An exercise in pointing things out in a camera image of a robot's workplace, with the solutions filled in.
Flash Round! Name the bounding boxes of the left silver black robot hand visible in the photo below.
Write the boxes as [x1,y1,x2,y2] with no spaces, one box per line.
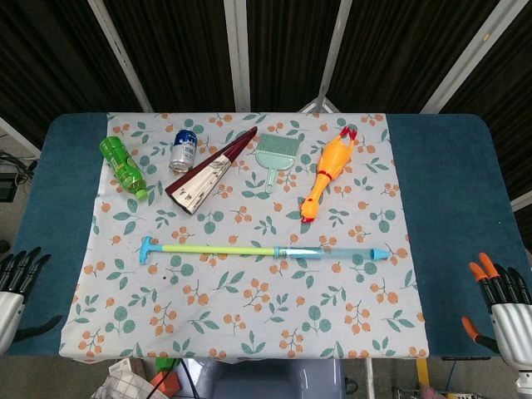
[0,247,63,357]

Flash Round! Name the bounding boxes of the right silver robot hand orange fingertips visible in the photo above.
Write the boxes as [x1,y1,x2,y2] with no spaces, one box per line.
[461,252,532,369]

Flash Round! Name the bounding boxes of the green and blue plastic stick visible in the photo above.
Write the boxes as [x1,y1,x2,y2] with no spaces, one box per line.
[140,236,391,267]

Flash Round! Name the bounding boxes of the yellow rubber chicken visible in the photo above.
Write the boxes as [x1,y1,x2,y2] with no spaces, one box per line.
[300,126,359,224]

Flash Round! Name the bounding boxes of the yellow table leg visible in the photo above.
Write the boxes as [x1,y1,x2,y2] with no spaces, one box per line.
[416,357,429,390]

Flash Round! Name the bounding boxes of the white printed cardboard box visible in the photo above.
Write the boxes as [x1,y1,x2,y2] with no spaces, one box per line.
[108,359,145,379]

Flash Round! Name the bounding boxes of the black electronic device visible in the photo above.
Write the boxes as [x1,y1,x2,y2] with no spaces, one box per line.
[0,172,18,204]

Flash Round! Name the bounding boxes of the blue felt table cover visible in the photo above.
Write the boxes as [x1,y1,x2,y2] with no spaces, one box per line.
[0,112,532,361]

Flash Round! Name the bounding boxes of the white checkered cloth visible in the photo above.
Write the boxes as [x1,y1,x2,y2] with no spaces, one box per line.
[91,372,167,399]

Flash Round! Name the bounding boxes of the orange block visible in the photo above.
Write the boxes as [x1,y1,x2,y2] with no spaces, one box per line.
[150,371,180,394]

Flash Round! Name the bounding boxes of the green plastic drink bottle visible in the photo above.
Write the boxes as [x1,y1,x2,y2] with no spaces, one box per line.
[98,135,150,201]

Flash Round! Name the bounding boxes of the dark red folding fan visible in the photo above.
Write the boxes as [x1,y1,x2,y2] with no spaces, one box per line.
[165,126,259,216]

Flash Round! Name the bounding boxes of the floral print tablecloth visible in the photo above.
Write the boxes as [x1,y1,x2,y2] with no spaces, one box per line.
[59,111,430,361]

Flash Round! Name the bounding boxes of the blue silver drink can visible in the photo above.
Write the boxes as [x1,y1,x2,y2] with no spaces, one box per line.
[168,129,198,172]

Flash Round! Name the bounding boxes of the grey robot torso base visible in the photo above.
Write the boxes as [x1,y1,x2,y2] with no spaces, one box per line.
[201,357,346,399]

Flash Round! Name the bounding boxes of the grey-green mini brush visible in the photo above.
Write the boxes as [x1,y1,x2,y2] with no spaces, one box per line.
[257,133,301,155]

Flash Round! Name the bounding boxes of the white frame pole with foot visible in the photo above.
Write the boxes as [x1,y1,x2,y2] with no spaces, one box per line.
[298,0,354,114]

